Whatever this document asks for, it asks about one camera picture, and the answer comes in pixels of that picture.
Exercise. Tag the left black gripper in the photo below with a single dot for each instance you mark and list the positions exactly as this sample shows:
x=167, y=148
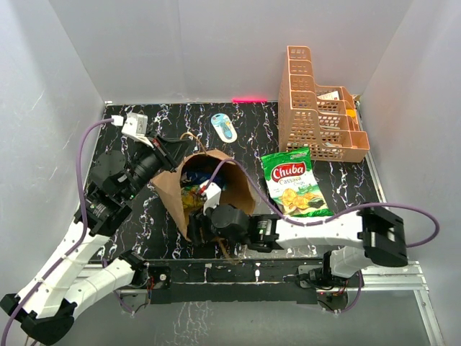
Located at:
x=172, y=151

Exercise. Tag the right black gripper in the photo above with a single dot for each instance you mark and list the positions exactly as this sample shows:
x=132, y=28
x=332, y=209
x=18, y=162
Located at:
x=197, y=220

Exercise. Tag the orange plastic file organizer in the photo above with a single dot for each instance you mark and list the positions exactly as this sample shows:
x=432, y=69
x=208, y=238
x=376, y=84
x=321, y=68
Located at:
x=330, y=129

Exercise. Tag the yellow green snack bag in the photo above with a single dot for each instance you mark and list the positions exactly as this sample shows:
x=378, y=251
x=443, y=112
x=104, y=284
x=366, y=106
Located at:
x=191, y=197

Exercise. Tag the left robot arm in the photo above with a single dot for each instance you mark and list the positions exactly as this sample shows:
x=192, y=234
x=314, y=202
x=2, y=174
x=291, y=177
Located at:
x=49, y=305

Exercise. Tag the white card in organizer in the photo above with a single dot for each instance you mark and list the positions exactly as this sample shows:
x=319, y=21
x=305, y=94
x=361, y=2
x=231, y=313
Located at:
x=334, y=95

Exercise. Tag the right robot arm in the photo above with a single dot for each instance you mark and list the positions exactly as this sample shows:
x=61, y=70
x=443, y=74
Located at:
x=371, y=235

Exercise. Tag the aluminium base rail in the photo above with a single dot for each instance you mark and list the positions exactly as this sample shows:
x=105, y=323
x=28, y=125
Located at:
x=262, y=302

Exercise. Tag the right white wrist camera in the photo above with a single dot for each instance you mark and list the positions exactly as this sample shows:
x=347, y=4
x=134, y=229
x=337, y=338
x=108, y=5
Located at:
x=211, y=195

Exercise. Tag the brown paper bag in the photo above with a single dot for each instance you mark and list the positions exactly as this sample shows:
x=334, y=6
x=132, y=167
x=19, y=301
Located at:
x=236, y=199

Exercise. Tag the blue Burts chips bag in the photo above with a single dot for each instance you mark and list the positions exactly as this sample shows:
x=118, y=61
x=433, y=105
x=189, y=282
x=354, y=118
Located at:
x=190, y=178

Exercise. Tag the blue correction tape blister pack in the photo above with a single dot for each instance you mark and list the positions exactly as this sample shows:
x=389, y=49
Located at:
x=224, y=127

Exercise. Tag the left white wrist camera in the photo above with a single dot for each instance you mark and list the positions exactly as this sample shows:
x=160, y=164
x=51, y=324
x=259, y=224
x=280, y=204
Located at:
x=133, y=125

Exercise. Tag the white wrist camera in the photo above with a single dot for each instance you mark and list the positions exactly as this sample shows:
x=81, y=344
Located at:
x=133, y=125
x=211, y=195

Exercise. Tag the green Chuba cassava chips bag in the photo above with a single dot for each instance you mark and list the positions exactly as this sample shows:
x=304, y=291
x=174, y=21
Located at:
x=291, y=184

